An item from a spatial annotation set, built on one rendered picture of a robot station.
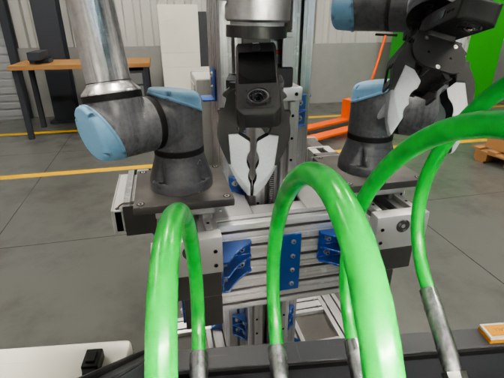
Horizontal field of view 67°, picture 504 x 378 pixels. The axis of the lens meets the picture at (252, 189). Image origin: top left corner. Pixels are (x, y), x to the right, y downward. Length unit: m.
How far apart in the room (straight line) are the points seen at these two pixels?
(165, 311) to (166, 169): 0.71
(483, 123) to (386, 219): 0.73
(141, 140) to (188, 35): 4.57
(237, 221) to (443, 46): 0.60
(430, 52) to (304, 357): 0.46
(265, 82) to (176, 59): 4.94
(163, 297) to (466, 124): 0.17
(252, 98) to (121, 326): 1.83
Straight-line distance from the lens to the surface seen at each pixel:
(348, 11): 0.77
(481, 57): 6.93
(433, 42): 0.57
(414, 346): 0.68
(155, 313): 0.17
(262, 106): 0.38
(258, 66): 0.43
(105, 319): 2.18
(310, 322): 1.75
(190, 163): 0.87
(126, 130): 0.77
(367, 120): 0.98
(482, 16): 0.51
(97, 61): 0.79
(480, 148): 4.70
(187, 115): 0.84
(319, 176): 0.18
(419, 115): 0.96
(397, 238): 0.97
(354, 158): 1.01
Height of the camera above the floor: 1.41
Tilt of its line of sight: 25 degrees down
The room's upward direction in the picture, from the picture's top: straight up
